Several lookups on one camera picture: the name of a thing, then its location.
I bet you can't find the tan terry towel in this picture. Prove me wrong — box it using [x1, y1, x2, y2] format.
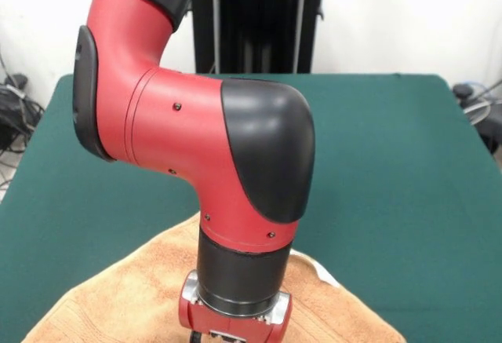
[21, 213, 407, 343]

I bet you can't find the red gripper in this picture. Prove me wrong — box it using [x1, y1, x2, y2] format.
[178, 291, 293, 343]

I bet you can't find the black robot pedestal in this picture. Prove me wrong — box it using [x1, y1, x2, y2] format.
[190, 0, 342, 75]

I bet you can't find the dark green table cloth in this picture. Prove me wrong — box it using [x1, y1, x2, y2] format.
[0, 73, 502, 343]

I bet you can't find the black cable bundle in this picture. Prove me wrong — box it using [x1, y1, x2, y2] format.
[0, 74, 46, 155]

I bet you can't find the black equipment with hoses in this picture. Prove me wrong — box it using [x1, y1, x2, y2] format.
[452, 81, 502, 155]

